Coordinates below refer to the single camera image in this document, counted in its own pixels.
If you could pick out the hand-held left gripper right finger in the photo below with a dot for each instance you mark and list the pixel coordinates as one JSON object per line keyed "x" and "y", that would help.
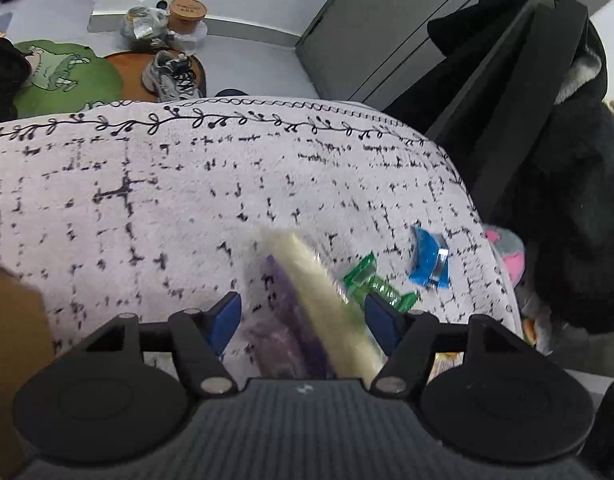
{"x": 382, "y": 322}

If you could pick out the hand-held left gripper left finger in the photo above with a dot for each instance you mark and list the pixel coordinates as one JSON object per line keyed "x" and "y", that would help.
{"x": 226, "y": 320}

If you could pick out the cream white snack packet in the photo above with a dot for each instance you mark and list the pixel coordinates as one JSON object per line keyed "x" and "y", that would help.
{"x": 307, "y": 270}

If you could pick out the brown cardboard box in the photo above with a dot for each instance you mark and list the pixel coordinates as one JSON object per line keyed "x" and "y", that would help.
{"x": 12, "y": 360}

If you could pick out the green snack packet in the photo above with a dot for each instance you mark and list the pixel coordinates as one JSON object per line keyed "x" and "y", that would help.
{"x": 359, "y": 277}

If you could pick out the blue snack packet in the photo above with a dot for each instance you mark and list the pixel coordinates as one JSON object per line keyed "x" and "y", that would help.
{"x": 424, "y": 255}

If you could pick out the white black-patterned blanket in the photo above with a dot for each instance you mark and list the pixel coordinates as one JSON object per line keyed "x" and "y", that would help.
{"x": 187, "y": 185}

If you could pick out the pink plush toy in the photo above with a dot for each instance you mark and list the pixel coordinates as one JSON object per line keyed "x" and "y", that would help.
{"x": 507, "y": 255}

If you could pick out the burger toy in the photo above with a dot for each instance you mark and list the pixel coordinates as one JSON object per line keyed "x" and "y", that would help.
{"x": 529, "y": 329}

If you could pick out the black fleece jacket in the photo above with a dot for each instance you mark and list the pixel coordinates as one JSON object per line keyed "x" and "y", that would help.
{"x": 562, "y": 195}

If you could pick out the grey sneaker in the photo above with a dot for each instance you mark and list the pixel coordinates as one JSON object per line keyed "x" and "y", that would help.
{"x": 172, "y": 76}

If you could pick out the green cartoon cushion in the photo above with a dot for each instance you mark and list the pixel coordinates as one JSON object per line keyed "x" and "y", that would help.
{"x": 97, "y": 85}

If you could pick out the brown round mat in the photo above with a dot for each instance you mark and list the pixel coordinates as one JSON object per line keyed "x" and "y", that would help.
{"x": 129, "y": 67}

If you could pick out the clear plastic bag with items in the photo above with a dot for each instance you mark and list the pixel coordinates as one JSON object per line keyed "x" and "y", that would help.
{"x": 144, "y": 24}

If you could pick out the black coat with pale lining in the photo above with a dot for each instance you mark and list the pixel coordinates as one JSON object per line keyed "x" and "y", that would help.
{"x": 462, "y": 25}

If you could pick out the brown round tub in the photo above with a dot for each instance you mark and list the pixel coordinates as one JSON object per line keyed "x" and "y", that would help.
{"x": 187, "y": 14}

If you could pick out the black clothing pile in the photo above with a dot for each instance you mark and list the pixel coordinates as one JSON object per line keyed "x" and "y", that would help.
{"x": 2, "y": 75}

